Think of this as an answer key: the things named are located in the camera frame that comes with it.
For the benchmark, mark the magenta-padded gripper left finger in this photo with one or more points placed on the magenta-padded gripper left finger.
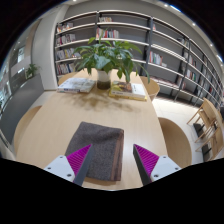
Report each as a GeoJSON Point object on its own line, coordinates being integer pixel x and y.
{"type": "Point", "coordinates": [61, 166]}

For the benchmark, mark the yellow picture book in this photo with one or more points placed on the yellow picture book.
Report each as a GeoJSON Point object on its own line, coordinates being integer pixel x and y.
{"type": "Point", "coordinates": [128, 89]}

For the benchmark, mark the ceiling lights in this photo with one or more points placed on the ceiling lights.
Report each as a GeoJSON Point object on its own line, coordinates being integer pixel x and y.
{"type": "Point", "coordinates": [175, 7]}

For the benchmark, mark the grey brown towel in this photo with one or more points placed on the grey brown towel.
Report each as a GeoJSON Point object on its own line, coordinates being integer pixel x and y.
{"type": "Point", "coordinates": [100, 146]}

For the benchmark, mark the wall bookshelf unit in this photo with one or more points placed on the wall bookshelf unit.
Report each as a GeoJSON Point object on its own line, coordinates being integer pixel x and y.
{"type": "Point", "coordinates": [133, 31]}

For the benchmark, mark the slatted wooden armchair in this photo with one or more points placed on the slatted wooden armchair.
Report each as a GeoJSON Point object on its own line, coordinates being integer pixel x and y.
{"type": "Point", "coordinates": [210, 125]}

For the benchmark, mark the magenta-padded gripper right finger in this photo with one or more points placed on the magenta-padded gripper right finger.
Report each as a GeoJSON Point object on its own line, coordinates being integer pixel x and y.
{"type": "Point", "coordinates": [160, 166]}

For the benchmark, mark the round-backed wooden chair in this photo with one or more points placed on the round-backed wooden chair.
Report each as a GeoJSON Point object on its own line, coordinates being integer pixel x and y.
{"type": "Point", "coordinates": [151, 87]}
{"type": "Point", "coordinates": [65, 77]}
{"type": "Point", "coordinates": [176, 141]}

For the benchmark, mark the small green background plant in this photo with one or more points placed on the small green background plant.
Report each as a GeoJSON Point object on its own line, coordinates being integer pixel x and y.
{"type": "Point", "coordinates": [31, 70]}

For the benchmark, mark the white cover book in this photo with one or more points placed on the white cover book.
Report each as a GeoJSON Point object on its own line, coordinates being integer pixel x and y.
{"type": "Point", "coordinates": [76, 85]}

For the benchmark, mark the green potted plant white pot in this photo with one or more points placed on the green potted plant white pot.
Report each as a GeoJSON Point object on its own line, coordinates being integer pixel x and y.
{"type": "Point", "coordinates": [106, 58]}

